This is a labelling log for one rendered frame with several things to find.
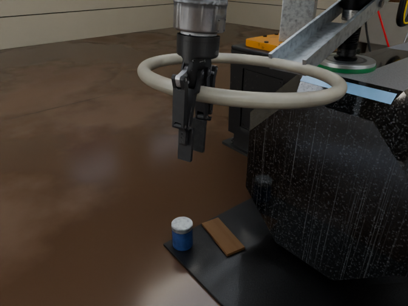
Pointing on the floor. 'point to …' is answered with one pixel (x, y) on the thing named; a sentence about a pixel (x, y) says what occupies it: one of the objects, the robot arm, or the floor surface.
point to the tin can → (182, 233)
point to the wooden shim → (223, 237)
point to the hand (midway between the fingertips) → (192, 140)
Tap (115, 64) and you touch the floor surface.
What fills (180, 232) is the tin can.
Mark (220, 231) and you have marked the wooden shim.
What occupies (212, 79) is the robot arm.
